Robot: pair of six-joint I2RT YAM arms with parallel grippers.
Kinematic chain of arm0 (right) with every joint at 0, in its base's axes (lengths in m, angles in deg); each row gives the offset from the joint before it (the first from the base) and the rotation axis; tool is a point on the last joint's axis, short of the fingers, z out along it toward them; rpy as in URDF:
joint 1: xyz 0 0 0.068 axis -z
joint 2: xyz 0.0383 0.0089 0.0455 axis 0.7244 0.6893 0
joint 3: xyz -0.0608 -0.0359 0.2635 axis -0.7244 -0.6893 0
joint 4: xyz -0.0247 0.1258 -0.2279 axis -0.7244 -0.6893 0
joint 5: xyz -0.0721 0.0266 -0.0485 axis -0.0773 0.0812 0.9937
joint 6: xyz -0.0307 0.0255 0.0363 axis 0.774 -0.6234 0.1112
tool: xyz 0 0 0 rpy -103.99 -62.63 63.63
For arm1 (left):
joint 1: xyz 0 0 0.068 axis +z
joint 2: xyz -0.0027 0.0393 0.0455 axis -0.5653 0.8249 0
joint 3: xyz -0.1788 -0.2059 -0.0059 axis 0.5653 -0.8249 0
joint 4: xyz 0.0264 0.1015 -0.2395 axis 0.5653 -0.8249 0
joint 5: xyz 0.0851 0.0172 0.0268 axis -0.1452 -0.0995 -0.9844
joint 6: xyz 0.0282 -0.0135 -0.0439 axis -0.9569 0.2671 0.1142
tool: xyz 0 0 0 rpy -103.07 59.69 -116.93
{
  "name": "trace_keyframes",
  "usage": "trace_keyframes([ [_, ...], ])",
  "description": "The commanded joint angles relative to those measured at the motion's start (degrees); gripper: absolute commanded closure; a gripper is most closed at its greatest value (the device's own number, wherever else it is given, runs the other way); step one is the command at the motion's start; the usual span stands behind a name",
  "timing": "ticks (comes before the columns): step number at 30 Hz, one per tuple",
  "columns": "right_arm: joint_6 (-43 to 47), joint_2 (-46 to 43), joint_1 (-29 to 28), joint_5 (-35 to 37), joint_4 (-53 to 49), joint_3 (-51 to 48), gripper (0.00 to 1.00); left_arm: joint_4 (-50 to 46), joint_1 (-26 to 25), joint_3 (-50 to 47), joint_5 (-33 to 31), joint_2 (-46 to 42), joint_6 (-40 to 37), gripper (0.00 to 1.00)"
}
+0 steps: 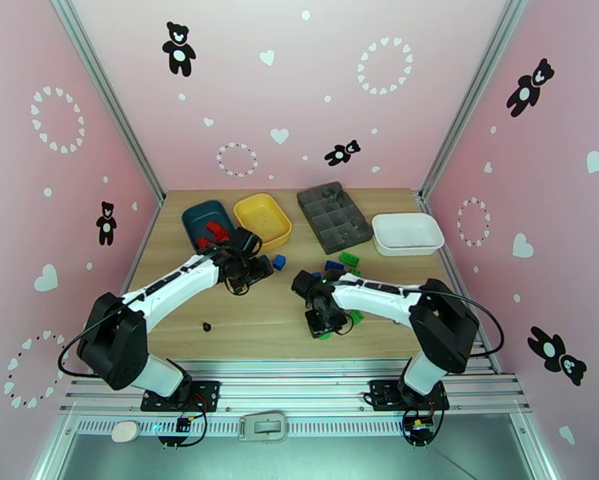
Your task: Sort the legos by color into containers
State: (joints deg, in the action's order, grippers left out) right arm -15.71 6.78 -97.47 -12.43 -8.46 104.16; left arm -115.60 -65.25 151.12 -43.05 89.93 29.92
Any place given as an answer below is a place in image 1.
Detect yellow plastic container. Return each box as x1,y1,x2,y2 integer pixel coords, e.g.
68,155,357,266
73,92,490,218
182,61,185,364
233,193,294,246

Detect aluminium mounting rails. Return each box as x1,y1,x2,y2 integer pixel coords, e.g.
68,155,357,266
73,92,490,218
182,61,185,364
58,361,533,414

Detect dark teal plastic container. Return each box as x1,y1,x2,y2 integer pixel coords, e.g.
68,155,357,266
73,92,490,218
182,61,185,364
181,199,240,252

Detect grey compartment organizer box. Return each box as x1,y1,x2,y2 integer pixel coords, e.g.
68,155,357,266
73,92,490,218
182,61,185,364
297,181,373,256

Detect white plastic container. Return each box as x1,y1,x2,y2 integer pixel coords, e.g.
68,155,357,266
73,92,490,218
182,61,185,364
371,212,445,258

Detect white round object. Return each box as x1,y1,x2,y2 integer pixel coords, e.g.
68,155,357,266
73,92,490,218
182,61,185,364
110,421,142,445

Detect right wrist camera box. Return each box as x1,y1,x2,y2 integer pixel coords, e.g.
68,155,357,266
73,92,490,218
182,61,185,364
306,309,346,330

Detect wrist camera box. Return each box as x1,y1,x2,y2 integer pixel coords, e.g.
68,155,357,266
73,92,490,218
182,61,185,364
306,309,346,330
231,226,264,257

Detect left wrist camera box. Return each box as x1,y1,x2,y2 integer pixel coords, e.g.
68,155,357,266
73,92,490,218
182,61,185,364
231,226,264,257

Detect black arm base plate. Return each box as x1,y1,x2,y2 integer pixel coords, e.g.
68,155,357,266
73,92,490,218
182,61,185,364
140,379,222,412
362,378,450,412

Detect slotted aluminium rail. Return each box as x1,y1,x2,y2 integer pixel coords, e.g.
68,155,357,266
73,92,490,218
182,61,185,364
71,415,535,438

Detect grey plastic handle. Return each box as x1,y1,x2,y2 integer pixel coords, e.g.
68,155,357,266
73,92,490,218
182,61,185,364
238,410,288,443

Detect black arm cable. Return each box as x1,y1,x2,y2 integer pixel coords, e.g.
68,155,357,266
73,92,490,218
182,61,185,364
58,243,246,380
404,286,506,370

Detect aluminium frame post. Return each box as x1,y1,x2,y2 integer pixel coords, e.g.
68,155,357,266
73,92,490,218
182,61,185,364
46,0,166,207
417,0,533,205

